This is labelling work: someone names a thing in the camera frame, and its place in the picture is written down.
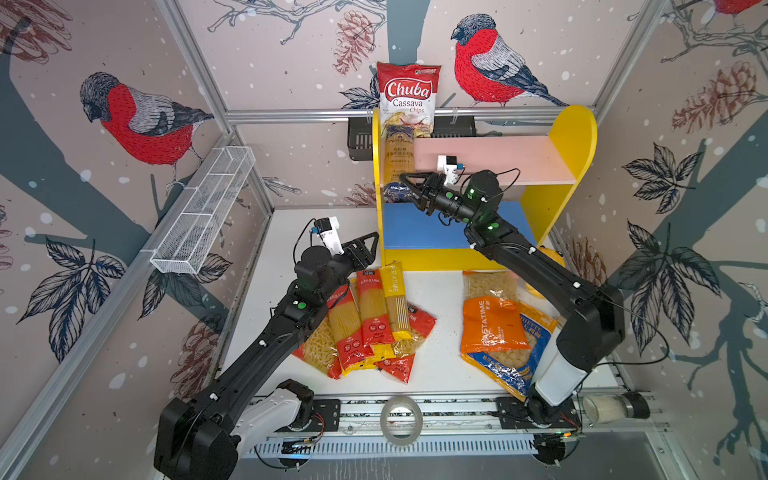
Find blue gold spaghetti pack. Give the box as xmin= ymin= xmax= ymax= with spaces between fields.
xmin=382 ymin=125 xmax=415 ymax=203

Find white wire mesh basket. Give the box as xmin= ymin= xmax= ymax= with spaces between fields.
xmin=150 ymin=146 xmax=255 ymax=275

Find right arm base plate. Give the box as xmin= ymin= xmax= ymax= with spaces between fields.
xmin=493 ymin=396 xmax=582 ymax=430

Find yellow spaghetti pack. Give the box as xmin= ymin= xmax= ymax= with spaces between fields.
xmin=379 ymin=262 xmax=412 ymax=341

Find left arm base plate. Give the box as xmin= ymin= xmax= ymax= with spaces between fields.
xmin=279 ymin=399 xmax=341 ymax=433

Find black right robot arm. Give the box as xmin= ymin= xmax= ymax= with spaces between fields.
xmin=400 ymin=170 xmax=626 ymax=413

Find black wall-mounted basket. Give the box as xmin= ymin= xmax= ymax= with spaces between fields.
xmin=347 ymin=116 xmax=477 ymax=161

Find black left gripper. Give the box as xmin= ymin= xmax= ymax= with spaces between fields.
xmin=318 ymin=230 xmax=378 ymax=304

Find red fusilli bag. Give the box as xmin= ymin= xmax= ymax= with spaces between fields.
xmin=375 ymin=303 xmax=437 ymax=384
xmin=293 ymin=318 xmax=342 ymax=380

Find red fusilli bag left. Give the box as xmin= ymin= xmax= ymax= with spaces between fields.
xmin=293 ymin=318 xmax=342 ymax=380

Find red fusilli bag right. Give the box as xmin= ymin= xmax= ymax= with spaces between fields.
xmin=375 ymin=303 xmax=437 ymax=384

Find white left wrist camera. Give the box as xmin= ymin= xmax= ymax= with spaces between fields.
xmin=312 ymin=216 xmax=344 ymax=255

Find yellow shelf pink blue boards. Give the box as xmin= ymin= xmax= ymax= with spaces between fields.
xmin=376 ymin=106 xmax=598 ymax=271

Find red Chuba cassava chips bag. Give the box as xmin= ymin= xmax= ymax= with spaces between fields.
xmin=377 ymin=62 xmax=441 ymax=138

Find red spaghetti pack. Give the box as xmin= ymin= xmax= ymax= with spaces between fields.
xmin=327 ymin=284 xmax=374 ymax=376
xmin=356 ymin=270 xmax=395 ymax=346

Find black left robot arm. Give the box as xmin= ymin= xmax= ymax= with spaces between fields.
xmin=154 ymin=232 xmax=379 ymax=479

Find orange Pastatime pasta bag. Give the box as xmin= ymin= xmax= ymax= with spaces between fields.
xmin=460 ymin=271 xmax=530 ymax=354

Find clear tape roll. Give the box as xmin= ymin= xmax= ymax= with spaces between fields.
xmin=379 ymin=396 xmax=424 ymax=447

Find glass jar black lid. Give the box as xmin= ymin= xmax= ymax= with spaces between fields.
xmin=583 ymin=391 xmax=651 ymax=424

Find yellow red plush toy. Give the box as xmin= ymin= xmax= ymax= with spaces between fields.
xmin=519 ymin=246 xmax=569 ymax=303

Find blue macaroni pasta bag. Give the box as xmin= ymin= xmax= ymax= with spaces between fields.
xmin=460 ymin=303 xmax=557 ymax=401

